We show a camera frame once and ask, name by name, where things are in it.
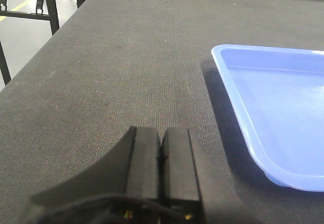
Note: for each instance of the black metal frame stand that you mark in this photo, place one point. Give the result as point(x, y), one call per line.
point(26, 26)

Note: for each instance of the blue plastic tray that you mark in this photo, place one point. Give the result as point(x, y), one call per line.
point(277, 98)

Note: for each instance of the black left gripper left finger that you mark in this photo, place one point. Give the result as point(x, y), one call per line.
point(124, 182)

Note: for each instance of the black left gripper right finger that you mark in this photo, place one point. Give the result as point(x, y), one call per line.
point(192, 187)

